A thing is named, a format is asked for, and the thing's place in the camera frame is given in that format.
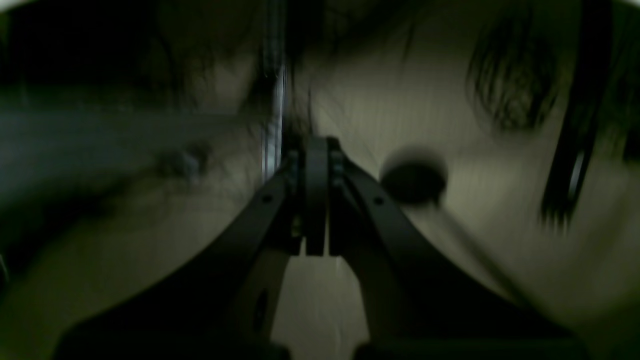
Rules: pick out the black round floor object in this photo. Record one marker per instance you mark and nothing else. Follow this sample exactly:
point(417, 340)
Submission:
point(413, 182)

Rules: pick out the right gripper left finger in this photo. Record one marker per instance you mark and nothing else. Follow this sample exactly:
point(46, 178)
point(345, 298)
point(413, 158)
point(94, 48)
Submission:
point(221, 304)

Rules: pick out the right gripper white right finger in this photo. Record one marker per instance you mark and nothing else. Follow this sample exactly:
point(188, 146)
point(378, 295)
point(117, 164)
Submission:
point(418, 304)

